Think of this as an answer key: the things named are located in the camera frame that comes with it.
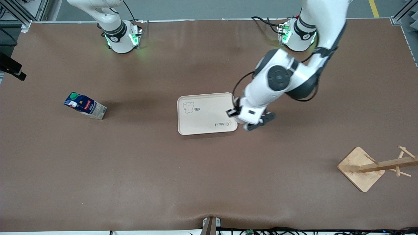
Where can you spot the brown table mat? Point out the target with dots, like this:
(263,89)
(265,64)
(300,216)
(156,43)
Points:
(209,179)

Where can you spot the cream plastic tray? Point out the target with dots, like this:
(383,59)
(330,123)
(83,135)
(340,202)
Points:
(202,119)

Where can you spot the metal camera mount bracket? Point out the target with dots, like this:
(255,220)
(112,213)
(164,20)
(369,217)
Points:
(210,225)

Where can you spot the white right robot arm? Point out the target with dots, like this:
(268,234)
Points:
(116,36)

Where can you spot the wooden mug rack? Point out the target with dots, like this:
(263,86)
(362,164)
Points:
(357,169)

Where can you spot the green connector plug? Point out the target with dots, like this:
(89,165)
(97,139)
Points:
(250,232)

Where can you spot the blue milk carton green cap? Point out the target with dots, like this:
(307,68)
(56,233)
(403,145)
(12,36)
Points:
(85,106)

